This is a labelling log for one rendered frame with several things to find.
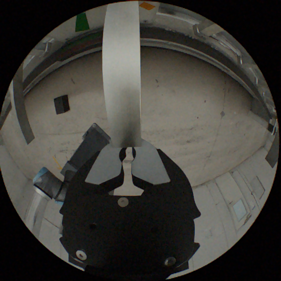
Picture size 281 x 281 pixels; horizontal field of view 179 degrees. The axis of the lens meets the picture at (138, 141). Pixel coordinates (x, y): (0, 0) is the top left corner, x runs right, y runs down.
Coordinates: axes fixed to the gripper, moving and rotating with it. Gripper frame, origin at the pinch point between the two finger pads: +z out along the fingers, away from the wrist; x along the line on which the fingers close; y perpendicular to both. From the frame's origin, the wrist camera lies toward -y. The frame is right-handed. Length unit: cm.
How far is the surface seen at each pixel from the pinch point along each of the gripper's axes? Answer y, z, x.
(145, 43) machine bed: -51, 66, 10
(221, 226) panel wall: 217, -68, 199
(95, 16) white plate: -27.2, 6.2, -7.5
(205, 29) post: -28.1, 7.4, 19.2
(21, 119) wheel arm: -6.8, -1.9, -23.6
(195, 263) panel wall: 228, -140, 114
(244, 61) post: -29, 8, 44
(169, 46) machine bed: -51, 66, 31
